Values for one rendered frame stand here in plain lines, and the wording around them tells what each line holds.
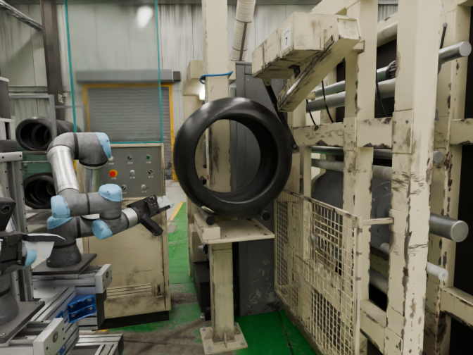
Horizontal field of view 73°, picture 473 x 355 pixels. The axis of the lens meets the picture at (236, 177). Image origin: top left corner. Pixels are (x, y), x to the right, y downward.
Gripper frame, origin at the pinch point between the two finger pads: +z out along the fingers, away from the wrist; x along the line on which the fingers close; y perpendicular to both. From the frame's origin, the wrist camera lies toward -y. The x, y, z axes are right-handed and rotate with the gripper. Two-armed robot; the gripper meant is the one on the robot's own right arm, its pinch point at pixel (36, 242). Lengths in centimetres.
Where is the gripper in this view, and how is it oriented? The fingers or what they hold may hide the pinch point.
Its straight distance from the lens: 85.8
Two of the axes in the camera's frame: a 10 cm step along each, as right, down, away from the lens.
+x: -3.9, -0.2, -9.2
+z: 9.2, 0.3, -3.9
